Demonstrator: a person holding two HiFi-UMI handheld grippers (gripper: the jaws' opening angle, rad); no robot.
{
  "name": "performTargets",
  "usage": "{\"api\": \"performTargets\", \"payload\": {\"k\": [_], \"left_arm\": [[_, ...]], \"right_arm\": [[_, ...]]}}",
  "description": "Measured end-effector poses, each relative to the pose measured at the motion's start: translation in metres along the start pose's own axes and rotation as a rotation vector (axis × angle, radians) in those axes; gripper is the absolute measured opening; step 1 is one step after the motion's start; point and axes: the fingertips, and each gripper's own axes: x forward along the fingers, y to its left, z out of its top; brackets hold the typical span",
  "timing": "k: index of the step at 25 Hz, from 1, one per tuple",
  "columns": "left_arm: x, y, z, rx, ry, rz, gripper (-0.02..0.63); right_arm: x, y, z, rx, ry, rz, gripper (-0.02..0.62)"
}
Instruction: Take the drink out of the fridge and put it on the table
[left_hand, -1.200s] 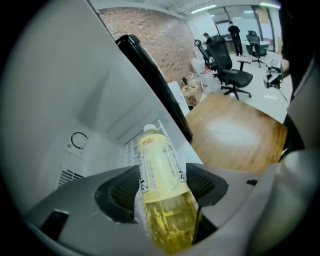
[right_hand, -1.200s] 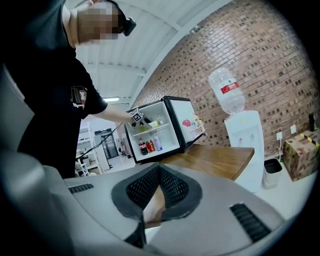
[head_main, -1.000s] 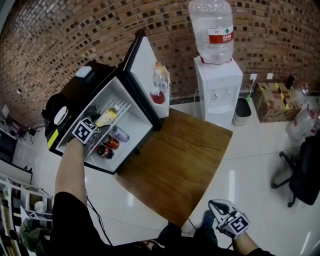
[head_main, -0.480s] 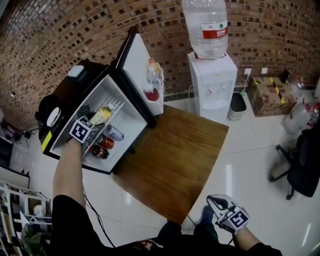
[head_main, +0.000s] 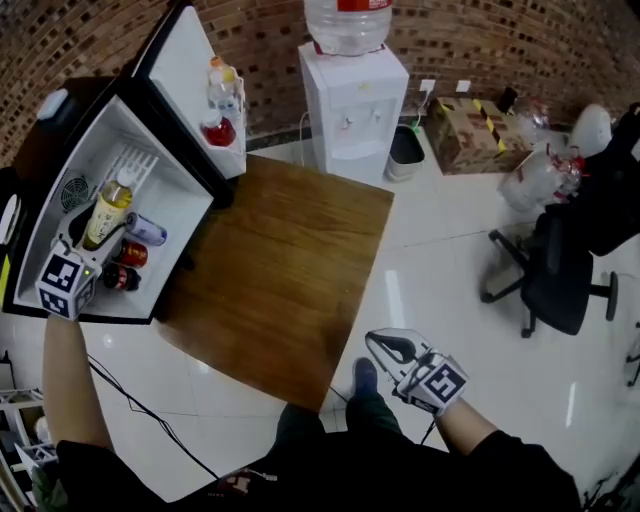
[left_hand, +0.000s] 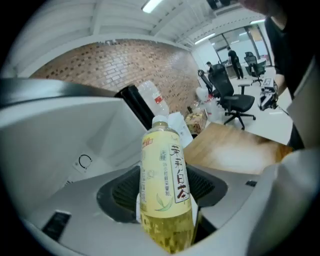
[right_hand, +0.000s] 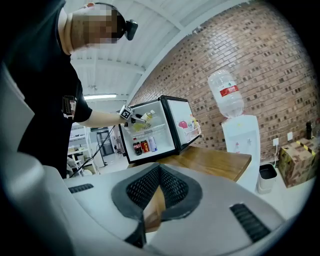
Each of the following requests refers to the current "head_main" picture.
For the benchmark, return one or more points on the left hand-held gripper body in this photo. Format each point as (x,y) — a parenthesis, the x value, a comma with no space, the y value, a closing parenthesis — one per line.
(64,282)

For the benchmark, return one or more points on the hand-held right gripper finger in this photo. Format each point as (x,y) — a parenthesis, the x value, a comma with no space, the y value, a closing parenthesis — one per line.
(385,361)
(407,337)

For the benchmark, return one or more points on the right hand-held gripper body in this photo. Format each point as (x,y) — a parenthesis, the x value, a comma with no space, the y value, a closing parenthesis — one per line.
(436,384)

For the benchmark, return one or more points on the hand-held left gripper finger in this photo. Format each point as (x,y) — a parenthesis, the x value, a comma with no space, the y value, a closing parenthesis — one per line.
(64,224)
(107,250)

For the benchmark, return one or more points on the yellow tea drink bottle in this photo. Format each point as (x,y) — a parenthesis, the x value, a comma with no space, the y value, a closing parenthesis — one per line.
(107,212)

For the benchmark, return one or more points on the black mini fridge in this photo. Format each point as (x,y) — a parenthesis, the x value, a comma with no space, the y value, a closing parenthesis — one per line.
(172,200)

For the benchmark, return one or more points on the person's right forearm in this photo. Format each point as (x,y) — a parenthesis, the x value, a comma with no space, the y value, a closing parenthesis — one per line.
(462,427)

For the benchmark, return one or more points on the person's left forearm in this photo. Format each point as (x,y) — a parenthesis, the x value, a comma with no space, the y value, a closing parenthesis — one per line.
(72,380)

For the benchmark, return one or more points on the red drink can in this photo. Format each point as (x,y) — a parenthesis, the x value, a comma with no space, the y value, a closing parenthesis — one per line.
(131,253)

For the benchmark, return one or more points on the purple white drink can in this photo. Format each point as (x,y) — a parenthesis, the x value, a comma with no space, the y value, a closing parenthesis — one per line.
(146,229)

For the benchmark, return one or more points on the person's blue shoe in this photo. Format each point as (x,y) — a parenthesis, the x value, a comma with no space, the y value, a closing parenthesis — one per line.
(365,375)

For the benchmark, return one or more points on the dark cola bottle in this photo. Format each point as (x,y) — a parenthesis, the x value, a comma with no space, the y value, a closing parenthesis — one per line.
(120,277)

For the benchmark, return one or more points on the person's dark trousers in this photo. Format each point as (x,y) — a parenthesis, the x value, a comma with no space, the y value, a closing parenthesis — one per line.
(372,417)

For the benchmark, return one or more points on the small white box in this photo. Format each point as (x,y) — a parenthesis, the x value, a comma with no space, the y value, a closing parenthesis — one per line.
(51,104)

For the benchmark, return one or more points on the person's black top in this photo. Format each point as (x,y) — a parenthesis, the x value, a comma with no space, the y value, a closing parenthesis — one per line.
(350,480)

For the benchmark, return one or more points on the wooden table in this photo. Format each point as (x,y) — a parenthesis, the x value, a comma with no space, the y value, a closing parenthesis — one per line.
(280,260)

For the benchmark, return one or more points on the red juice bottle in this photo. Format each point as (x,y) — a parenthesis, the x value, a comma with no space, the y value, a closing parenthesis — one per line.
(219,131)

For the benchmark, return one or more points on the black office chair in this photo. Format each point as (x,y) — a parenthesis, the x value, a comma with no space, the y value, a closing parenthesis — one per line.
(560,270)

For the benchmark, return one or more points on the white metal rack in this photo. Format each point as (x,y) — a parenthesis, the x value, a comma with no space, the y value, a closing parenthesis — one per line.
(20,450)

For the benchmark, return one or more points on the grey trash bin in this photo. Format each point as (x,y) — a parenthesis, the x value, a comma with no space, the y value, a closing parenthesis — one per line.
(404,152)

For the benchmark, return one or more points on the red white badge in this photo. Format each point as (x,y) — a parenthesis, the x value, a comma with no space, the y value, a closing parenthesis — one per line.
(239,483)

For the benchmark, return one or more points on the clear water bottle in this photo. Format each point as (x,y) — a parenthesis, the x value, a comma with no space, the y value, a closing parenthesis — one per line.
(222,95)

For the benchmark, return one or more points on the empty clear water jug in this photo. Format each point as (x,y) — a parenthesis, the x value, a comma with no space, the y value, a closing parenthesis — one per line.
(534,119)
(537,180)

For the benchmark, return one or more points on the brown cardboard box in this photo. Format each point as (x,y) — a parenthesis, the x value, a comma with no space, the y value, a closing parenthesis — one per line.
(465,137)

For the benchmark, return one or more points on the orange cap bottle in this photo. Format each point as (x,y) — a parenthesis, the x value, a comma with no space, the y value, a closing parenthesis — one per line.
(223,70)

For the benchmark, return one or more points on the white water dispenser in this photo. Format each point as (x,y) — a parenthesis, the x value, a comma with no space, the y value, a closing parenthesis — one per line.
(350,110)

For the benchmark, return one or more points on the black bag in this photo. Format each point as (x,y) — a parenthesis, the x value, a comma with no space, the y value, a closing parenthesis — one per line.
(615,200)

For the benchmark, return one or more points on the white rounded appliance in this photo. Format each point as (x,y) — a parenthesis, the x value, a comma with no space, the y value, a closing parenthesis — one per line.
(592,129)

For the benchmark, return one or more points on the clear water jug red label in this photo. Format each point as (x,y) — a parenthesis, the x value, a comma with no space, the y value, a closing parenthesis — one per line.
(347,25)

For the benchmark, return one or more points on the white wall socket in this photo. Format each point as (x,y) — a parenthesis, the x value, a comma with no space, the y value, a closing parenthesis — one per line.
(463,86)
(427,85)

